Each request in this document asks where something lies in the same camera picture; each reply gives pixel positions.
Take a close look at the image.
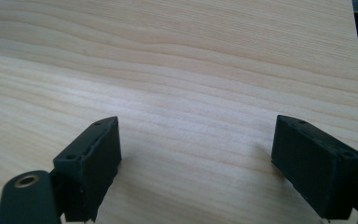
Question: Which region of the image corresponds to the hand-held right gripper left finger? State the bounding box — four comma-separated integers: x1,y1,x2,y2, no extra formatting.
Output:
52,116,122,223

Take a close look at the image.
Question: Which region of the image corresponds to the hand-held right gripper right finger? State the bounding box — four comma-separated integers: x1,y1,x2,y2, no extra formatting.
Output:
270,114,358,221

